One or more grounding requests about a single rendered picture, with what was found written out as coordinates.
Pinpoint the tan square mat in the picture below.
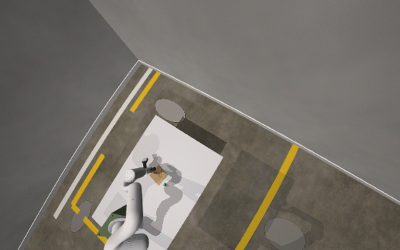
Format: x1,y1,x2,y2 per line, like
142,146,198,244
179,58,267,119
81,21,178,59
149,165,168,185

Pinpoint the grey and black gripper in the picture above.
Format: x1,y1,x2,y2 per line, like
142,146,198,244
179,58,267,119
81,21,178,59
145,167,156,174

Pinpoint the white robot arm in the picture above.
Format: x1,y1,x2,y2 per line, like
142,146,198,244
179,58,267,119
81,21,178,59
104,157,149,250

